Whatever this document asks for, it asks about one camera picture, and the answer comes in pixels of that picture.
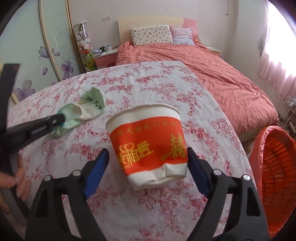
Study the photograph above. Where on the plush toy display tube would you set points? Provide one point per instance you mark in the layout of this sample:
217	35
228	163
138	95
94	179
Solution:
84	46

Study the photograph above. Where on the floral glass wardrobe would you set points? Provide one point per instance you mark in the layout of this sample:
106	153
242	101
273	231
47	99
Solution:
40	37

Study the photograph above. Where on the orange plastic laundry basket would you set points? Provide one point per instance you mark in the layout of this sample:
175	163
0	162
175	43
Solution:
273	166

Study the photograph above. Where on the light green sock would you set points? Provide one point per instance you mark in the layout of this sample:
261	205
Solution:
89	106

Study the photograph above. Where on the pink striped pillow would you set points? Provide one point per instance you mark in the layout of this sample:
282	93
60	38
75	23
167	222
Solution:
182	36

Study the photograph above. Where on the floral white pillow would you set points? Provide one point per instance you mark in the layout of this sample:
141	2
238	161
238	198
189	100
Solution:
159	34

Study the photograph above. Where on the salmon pink bed duvet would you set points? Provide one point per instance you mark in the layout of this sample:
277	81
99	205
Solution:
246	106

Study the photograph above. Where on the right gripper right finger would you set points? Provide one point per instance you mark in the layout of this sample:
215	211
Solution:
233	210

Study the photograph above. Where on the floral pink white tablecloth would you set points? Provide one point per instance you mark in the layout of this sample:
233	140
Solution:
169	212

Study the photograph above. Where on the white wire rack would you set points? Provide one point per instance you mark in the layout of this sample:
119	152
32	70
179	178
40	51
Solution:
286	115

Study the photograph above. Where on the white mug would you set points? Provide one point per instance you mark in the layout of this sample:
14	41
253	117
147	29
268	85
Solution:
108	48

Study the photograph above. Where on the pink white nightstand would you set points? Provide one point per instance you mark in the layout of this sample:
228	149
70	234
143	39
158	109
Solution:
107	60

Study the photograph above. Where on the person's left hand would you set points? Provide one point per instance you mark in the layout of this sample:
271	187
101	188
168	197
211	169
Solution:
18	180

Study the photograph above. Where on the pink window curtain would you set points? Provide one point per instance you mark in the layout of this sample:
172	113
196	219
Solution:
277	63

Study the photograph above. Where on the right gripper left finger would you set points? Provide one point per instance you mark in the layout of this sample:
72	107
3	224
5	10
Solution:
47	219

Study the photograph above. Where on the white wall socket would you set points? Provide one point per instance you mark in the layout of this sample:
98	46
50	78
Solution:
106	18

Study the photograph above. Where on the orange white paper cup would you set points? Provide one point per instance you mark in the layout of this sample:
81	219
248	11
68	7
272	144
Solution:
149	144

